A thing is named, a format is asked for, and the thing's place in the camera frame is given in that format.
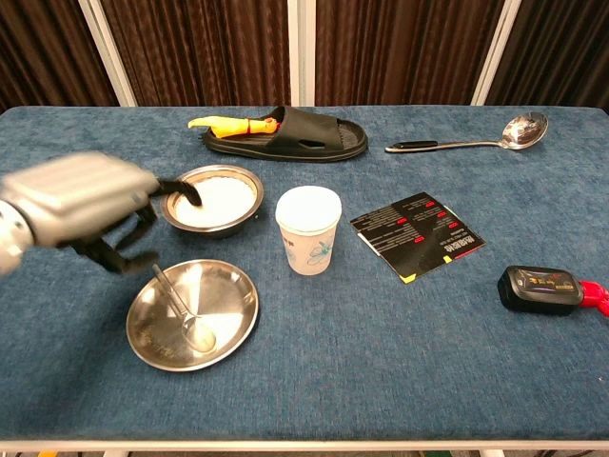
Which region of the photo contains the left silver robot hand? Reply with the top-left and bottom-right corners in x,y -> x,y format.
0,150 -> 204,276

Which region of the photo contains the small clear plastic spoon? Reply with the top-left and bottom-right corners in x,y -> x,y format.
150,264 -> 218,353

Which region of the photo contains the metal bowl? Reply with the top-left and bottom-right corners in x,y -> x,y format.
160,164 -> 265,240

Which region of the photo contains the beige powder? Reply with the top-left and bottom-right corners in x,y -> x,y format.
174,175 -> 258,229

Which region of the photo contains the white paper cup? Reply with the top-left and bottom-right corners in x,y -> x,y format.
275,185 -> 344,277

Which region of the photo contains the brown pleated curtain panel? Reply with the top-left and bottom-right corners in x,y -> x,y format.
484,0 -> 609,109
315,0 -> 505,107
0,0 -> 119,113
100,0 -> 292,108

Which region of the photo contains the yellow rubber chicken toy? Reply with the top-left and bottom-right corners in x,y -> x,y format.
187,115 -> 282,140

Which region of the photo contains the round metal plate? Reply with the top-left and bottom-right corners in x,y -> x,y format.
125,258 -> 261,373

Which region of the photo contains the black slipper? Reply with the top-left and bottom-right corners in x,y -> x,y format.
203,105 -> 370,164

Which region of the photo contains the black printed card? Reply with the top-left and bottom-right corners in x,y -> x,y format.
349,191 -> 488,286

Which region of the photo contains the blue table cloth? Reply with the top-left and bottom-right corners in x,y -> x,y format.
0,105 -> 609,442

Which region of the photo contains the black red device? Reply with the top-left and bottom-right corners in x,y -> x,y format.
497,265 -> 609,319

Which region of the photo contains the white partition post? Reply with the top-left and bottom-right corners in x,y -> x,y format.
286,0 -> 318,108
469,0 -> 523,107
77,0 -> 139,108

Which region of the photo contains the metal ladle black handle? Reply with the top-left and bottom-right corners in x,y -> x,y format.
383,111 -> 550,154

